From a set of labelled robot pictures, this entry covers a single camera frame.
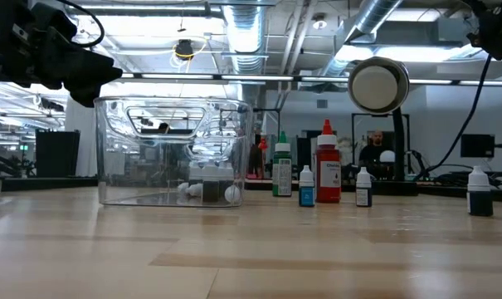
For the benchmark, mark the small black white-label dye bottle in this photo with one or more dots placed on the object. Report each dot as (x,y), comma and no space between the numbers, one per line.
(226,174)
(363,195)

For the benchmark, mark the white globe lamp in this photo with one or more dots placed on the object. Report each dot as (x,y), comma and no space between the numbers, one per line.
(386,156)

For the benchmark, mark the large red dye bottle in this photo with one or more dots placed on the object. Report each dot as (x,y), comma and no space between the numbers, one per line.
(328,182)

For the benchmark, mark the small blue label dye bottle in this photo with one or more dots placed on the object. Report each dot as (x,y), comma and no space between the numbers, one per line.
(306,196)

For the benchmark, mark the spiral metal air duct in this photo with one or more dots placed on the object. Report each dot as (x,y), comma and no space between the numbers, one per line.
(375,14)
(246,25)

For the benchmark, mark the long ceiling light bar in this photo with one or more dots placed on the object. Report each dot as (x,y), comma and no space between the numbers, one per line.
(254,77)

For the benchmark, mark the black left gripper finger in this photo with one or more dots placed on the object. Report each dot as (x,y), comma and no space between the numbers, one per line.
(82,97)
(84,70)

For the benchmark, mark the black cabinet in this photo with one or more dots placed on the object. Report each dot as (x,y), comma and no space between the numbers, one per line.
(57,153)

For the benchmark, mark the white building column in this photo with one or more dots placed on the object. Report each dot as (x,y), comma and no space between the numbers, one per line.
(81,137)

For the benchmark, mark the black desk lamp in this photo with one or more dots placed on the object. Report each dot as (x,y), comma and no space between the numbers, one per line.
(375,87)

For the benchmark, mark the small olive label dye bottle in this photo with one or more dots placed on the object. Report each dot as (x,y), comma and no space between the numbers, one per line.
(211,182)

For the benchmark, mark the small red background object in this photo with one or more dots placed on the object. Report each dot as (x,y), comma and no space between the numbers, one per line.
(262,145)

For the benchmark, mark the person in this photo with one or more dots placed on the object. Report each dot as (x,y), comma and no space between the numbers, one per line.
(373,153)
(164,127)

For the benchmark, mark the black computer monitor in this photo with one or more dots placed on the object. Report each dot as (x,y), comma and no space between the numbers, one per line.
(477,145)

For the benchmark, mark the large green dye bottle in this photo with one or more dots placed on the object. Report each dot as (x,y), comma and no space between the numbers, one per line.
(282,174)

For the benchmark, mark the small navy dye bottle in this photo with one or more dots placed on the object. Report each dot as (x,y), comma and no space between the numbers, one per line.
(481,203)

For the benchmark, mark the clear plastic storage bin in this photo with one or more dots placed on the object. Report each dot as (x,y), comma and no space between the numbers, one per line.
(118,166)

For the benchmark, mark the black hanging ceiling device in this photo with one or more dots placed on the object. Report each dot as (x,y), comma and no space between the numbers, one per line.
(184,50)

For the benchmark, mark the round ceiling sensor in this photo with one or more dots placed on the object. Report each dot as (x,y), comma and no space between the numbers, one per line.
(319,23)

